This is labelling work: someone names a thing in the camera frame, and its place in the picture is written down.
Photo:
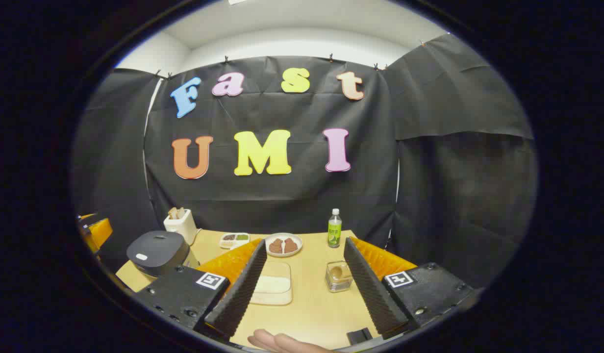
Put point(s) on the wooden spoon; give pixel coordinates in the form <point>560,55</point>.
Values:
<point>336,272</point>

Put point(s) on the clear tray of rice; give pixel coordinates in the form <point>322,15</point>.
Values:
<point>272,284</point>

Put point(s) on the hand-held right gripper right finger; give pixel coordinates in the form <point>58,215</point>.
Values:
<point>370,289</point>

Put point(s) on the black backdrop cloth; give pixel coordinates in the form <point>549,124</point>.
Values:
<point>292,196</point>

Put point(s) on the white compartment seasoning dish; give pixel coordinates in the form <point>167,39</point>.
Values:
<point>233,244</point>

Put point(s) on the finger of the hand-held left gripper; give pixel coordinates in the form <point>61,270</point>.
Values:
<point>100,231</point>

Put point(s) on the green tea bottle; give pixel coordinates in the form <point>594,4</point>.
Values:
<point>335,230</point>

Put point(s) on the black and silver rice cooker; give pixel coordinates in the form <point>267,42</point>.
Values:
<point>157,250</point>

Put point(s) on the brown meat piece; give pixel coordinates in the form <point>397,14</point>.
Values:
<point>276,246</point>
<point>290,245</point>

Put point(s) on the white toaster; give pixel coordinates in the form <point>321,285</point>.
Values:
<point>182,228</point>

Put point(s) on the white round plate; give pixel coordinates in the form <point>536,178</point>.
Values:
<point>284,235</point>

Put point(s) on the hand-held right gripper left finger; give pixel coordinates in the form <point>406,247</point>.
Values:
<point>238,294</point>

